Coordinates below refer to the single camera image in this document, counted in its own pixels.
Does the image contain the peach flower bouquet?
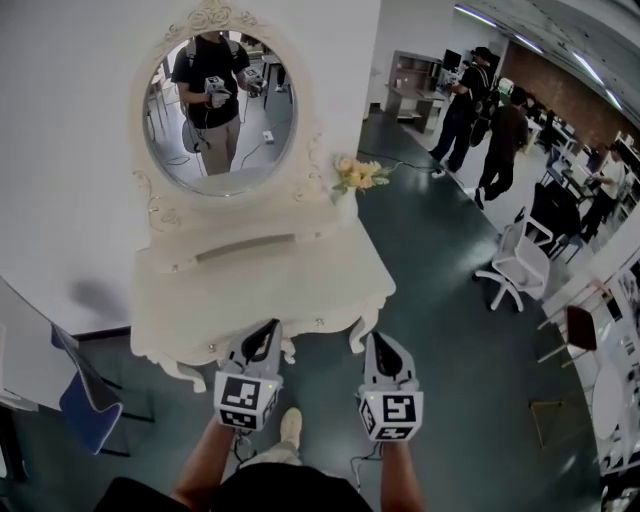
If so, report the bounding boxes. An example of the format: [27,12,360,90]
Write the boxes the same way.
[330,154,394,196]

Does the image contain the person's beige trousers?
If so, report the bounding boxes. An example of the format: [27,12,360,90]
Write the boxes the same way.
[238,439,302,472]

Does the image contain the person's black shirt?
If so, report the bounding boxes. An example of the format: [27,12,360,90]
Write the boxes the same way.
[107,462,374,512]

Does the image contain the black office chair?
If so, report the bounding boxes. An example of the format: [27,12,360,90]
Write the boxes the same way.
[519,182,584,261]

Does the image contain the person's left forearm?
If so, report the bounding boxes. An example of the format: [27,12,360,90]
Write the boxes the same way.
[169,419,242,512]

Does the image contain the person's beige shoe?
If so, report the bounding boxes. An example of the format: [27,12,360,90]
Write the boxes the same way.
[279,407,304,451]

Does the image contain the blue chair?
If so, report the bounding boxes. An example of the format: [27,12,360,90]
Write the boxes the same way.
[49,322,156,457]

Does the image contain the person's right forearm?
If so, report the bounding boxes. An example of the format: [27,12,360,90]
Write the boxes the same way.
[378,439,427,512]

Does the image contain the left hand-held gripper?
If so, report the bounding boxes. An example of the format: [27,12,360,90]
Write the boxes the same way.
[213,318,285,432]

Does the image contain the oval white framed mirror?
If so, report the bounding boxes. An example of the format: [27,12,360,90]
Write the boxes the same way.
[142,28,300,197]

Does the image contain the white office chair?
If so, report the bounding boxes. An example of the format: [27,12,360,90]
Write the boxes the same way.
[473,207,554,314]

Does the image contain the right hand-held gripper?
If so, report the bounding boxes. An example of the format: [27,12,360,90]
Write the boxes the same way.
[355,331,425,444]

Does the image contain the dark wooden-legged chair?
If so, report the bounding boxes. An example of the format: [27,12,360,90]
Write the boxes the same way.
[537,304,600,369]

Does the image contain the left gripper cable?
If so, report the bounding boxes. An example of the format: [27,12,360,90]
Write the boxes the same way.
[232,432,259,465]

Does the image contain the wooden shelf desk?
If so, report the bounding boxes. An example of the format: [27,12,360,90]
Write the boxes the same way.
[383,49,449,134]

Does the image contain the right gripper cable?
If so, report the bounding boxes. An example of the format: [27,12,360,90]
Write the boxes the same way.
[349,442,384,501]

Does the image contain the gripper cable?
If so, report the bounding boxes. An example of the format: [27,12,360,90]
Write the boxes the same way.
[349,442,384,501]
[232,432,259,465]

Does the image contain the white vase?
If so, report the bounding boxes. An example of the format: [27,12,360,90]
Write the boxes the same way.
[329,187,359,227]

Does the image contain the white dressing table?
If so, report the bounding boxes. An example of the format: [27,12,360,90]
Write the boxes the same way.
[128,0,399,394]

